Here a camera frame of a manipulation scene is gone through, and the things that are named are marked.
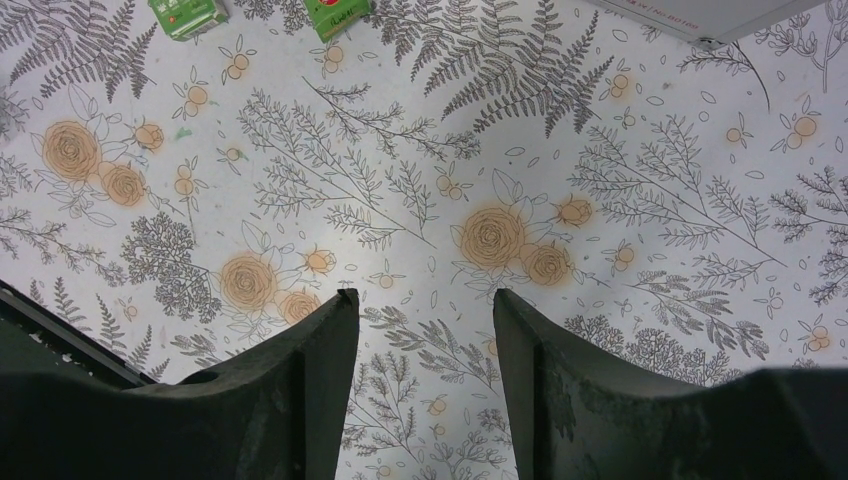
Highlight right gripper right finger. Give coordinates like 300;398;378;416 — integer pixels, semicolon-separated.
493;289;847;479

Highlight floral table mat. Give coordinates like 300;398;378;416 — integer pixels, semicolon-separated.
1;1;847;479

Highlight green small box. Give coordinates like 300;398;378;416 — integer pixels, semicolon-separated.
147;0;229;41
303;0;372;43

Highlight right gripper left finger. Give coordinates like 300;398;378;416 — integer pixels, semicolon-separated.
1;289;359;479

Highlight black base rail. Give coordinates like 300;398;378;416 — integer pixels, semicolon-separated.
1;282;155;389

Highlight grey metal medicine box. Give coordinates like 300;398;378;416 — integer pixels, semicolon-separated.
594;0;823;50

